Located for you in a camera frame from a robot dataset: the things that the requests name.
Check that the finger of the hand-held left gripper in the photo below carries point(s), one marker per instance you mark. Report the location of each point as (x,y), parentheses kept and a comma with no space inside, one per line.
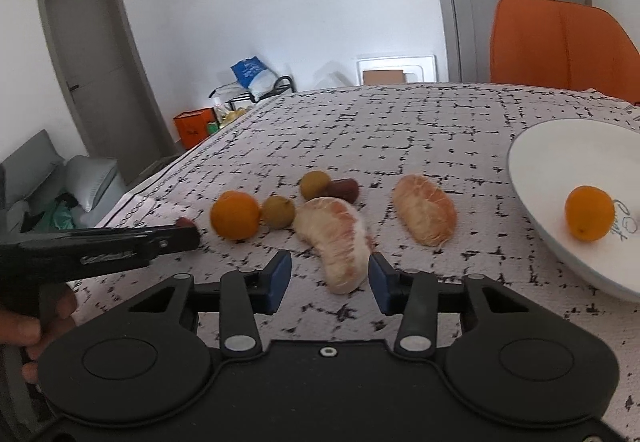
(175,238)

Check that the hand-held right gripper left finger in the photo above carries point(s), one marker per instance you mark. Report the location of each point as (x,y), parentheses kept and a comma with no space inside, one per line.
(280,282)

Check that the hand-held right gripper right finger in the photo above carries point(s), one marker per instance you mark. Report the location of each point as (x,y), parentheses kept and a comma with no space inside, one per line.
(380,284)

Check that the small red fruit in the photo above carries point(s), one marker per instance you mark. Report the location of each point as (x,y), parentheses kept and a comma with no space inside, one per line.
(184,222)

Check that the curved peeled pomelo segment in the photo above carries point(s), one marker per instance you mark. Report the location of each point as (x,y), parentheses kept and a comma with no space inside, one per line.
(335,242)

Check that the large orange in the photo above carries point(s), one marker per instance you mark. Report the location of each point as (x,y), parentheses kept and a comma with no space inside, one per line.
(235,214)

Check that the brown longan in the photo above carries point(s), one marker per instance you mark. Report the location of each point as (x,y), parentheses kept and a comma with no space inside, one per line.
(278,211)
(315,184)

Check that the oval peeled pomelo segment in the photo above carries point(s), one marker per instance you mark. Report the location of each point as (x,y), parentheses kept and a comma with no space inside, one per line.
(425,217)

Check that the dark red jujube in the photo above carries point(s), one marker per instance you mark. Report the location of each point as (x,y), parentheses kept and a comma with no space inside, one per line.
(346,189)

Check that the white plate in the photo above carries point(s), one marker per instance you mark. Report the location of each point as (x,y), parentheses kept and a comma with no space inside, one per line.
(560,166)

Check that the person's left hand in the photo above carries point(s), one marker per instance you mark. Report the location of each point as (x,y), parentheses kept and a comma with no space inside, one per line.
(22,329)

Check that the green bag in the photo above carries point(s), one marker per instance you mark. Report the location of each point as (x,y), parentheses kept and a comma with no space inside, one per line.
(57,217)

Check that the light grey pillow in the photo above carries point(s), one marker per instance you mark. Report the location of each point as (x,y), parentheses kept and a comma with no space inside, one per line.
(92,182)

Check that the dark grey sofa cushion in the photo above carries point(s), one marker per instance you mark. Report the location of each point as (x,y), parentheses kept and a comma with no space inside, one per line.
(30,166)

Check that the orange box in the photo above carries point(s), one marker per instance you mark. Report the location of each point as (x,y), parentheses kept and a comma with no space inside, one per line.
(194,127)

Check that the black patterned white tablecloth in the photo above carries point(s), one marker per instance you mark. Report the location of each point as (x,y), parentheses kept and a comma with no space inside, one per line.
(400,131)

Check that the plain grey door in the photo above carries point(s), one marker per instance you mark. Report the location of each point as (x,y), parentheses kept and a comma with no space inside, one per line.
(100,81)

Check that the blue and white bag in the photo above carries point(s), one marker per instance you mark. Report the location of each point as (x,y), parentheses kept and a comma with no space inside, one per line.
(252,76)

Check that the black metal rack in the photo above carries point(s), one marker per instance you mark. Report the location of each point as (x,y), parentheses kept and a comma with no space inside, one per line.
(282,85)

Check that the brown cardboard piece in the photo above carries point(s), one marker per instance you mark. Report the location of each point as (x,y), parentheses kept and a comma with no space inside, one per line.
(384,76)

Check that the small round kumquat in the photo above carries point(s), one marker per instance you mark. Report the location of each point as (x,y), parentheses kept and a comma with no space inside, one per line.
(589,213)

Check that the white foam packaging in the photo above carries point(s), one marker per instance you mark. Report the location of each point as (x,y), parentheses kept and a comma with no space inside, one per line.
(395,61)

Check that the orange chair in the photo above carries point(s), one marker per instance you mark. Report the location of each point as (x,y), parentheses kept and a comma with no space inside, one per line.
(560,46)

